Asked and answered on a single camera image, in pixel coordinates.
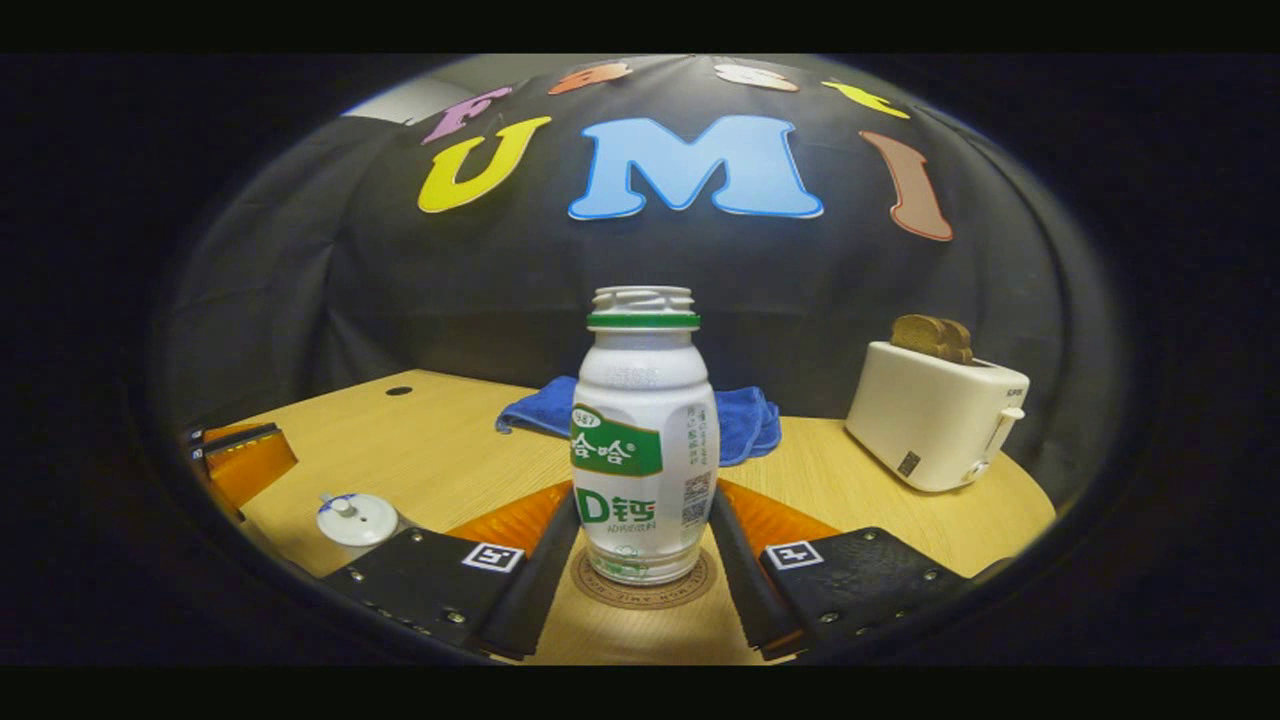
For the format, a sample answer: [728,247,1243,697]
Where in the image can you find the white teacup lid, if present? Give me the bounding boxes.
[317,492,399,545]

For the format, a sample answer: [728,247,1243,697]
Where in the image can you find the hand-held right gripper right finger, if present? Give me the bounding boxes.
[708,481,971,662]

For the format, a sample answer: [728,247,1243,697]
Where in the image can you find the round brown coaster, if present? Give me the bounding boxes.
[570,545,719,611]

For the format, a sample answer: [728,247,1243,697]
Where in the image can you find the brown bread slices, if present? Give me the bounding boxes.
[890,314,975,365]

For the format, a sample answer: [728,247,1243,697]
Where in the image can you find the white plastic water bottle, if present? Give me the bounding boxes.
[570,286,721,587]

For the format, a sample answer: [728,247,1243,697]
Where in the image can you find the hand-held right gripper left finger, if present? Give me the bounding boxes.
[322,481,583,662]

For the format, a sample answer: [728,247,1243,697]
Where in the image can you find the black backdrop cloth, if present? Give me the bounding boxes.
[160,55,1131,511]

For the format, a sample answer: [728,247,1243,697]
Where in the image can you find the white toaster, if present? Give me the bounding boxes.
[845,340,1031,493]

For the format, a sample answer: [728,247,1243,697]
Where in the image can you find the blue folded towel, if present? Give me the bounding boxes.
[495,375,783,468]

